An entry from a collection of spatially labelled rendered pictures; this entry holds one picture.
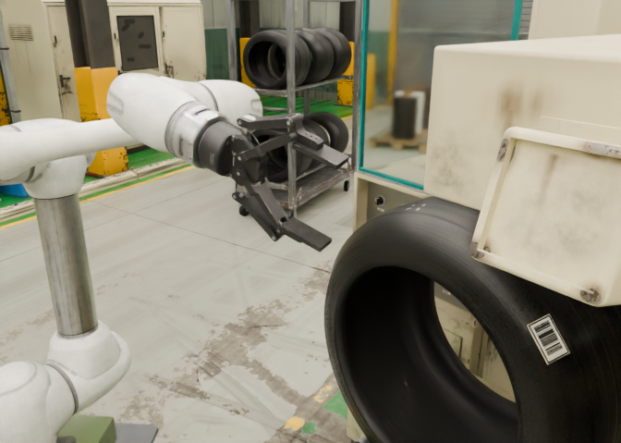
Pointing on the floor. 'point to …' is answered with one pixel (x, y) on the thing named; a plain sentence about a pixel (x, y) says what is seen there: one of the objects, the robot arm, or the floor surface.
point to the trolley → (310, 68)
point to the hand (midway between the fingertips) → (327, 203)
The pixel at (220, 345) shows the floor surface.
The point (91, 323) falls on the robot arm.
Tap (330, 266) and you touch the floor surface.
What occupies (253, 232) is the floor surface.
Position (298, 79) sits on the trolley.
